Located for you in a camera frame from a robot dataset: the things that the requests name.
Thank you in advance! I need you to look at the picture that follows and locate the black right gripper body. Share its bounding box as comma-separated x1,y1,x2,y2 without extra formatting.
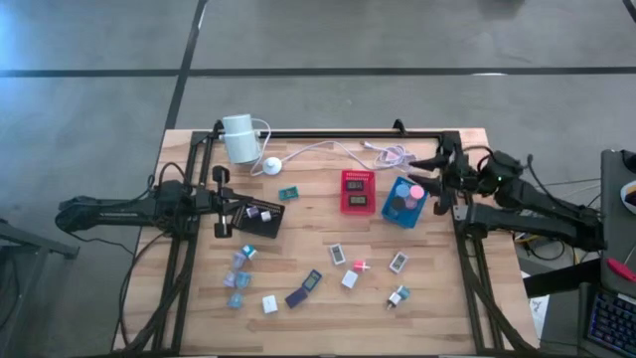
433,132,481,216

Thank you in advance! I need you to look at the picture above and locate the white lamp cable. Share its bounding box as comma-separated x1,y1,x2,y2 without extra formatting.
247,117,273,178

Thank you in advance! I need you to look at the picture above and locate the white pink coiled cable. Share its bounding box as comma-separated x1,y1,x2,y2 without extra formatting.
280,139,419,174

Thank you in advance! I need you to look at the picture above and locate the backlit keyboard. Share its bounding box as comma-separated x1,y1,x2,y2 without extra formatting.
585,286,636,358

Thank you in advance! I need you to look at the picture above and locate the black plastic basket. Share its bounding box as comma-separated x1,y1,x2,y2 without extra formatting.
229,197,287,240

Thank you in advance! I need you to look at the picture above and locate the navy digital clock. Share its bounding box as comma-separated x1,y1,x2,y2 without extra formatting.
284,286,309,310

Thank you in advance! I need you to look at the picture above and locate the red handled tool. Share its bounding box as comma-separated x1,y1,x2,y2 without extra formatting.
605,256,636,283

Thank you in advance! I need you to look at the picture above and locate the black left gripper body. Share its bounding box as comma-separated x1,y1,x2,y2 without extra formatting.
196,165,235,240

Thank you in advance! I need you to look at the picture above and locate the white paper sheet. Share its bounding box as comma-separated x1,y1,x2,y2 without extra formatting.
528,293,551,327

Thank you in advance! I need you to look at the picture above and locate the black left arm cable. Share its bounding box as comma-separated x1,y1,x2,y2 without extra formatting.
148,161,189,193

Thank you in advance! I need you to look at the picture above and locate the black desk crossbar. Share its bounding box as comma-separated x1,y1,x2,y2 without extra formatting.
522,257,605,299

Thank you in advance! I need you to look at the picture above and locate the white digital clock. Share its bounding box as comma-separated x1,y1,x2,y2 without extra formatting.
389,251,410,275
326,243,348,267

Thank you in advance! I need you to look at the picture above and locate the white orange object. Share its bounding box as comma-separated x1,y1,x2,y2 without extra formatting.
619,179,636,216

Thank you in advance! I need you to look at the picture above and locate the white cylindrical lamp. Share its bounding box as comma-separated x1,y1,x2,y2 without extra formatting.
221,112,262,165

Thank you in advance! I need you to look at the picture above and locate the black side table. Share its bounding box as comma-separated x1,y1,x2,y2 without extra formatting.
0,218,80,358

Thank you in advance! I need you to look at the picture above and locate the red plastic basket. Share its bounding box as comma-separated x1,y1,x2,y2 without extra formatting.
340,169,378,217

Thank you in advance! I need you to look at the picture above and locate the black aluminium rig frame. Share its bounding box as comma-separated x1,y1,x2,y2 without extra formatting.
129,117,536,357

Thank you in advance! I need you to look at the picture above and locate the blue digital clock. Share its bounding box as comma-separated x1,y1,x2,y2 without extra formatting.
302,268,324,292

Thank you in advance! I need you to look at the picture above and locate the blue plastic basket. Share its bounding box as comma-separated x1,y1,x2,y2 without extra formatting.
380,175,429,230

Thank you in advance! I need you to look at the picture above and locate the dark grey desk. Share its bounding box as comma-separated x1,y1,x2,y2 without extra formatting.
598,147,636,299

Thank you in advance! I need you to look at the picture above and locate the white round puck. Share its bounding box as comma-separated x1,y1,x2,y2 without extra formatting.
261,156,283,177

